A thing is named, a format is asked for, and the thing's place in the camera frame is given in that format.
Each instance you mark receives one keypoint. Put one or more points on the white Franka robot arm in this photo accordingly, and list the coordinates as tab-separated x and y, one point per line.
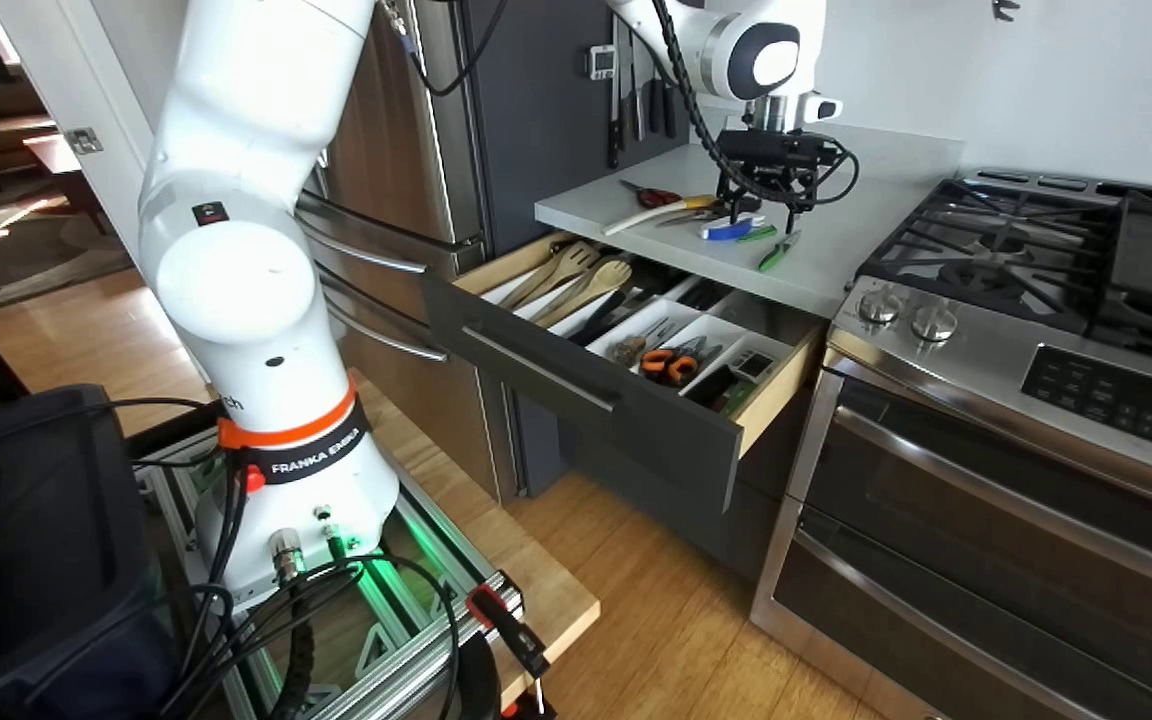
256	266

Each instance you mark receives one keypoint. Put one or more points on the wall mounted knife set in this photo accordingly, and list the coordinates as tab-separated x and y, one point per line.
637	102

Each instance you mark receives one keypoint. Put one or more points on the stainless steel refrigerator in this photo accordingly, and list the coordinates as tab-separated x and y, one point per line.
402	161

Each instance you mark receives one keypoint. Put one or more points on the dark grey lower cabinet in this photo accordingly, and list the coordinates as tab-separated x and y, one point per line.
682	505

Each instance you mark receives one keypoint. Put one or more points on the white wall thermostat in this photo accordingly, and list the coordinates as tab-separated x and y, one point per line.
603	61

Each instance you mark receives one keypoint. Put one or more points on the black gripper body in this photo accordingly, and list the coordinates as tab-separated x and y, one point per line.
768	157

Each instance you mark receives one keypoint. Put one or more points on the grey open kitchen drawer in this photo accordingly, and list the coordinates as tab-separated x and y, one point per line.
603	383

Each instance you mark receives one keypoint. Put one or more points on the blue white knife sharpener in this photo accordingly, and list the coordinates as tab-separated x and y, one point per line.
739	228

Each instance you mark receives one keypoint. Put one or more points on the aluminium base frame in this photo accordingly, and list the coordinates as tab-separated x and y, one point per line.
402	653

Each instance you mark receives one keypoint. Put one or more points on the white cutlery organiser tray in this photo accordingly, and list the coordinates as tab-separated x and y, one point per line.
682	334

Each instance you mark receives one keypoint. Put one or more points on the red black clamp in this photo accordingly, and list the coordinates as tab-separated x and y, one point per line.
508	627

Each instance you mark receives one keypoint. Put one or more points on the wooden spoon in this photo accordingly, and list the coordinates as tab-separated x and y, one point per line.
554	272
591	288

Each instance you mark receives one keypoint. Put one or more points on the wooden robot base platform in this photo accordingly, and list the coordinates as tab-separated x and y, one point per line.
523	563

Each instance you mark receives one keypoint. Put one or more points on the stainless steel gas range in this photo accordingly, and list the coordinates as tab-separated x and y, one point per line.
1001	402

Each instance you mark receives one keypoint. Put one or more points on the black fabric bag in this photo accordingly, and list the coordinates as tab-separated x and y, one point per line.
41	563

